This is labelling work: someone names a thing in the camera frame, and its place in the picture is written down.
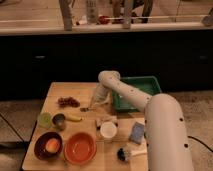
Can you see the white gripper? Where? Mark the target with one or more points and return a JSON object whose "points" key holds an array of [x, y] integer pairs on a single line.
{"points": [[100, 94]]}

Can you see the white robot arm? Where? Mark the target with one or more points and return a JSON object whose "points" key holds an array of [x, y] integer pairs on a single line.
{"points": [[166, 136]]}

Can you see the red bowl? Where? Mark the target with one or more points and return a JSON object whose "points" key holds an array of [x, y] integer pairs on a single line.
{"points": [[80, 148]]}

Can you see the dark brown bowl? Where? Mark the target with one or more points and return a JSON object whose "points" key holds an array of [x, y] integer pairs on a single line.
{"points": [[40, 150]]}

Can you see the yellow banana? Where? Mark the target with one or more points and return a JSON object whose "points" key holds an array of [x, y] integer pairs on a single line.
{"points": [[73, 118]]}

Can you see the white cup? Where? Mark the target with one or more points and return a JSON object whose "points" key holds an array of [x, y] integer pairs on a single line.
{"points": [[108, 130]]}

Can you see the bunch of dark grapes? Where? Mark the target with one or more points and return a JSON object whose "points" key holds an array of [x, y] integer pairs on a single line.
{"points": [[68, 101]]}

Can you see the blue sponge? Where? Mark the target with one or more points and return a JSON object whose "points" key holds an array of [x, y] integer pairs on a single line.
{"points": [[137, 133]]}

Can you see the green plastic tray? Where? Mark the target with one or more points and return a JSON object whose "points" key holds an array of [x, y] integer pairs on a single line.
{"points": [[148, 84]]}

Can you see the orange peach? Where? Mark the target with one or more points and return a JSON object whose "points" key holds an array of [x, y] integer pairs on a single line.
{"points": [[52, 145]]}

